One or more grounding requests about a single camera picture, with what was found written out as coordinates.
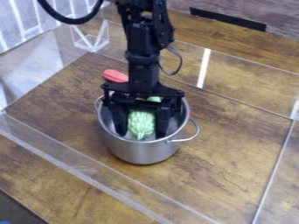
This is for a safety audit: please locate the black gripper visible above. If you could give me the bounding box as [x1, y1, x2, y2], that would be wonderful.
[102, 52, 185, 138]

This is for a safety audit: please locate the green bumpy toy gourd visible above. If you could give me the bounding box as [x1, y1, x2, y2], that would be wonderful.
[126, 95, 165, 141]

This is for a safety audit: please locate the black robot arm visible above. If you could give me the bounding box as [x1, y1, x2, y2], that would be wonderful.
[102, 0, 185, 137]

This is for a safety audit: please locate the silver metal pot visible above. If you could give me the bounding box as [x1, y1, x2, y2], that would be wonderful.
[95, 96, 202, 165]

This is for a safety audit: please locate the red handled utensil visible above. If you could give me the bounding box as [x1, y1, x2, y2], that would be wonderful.
[103, 69, 129, 82]

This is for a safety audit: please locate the clear acrylic corner bracket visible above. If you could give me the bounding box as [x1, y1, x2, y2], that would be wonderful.
[70, 20, 110, 53]

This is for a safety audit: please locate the black cable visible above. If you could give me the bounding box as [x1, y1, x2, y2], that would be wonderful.
[37, 0, 107, 25]

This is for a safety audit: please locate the black strip on wall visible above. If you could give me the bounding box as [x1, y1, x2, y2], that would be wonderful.
[190, 7, 267, 32]

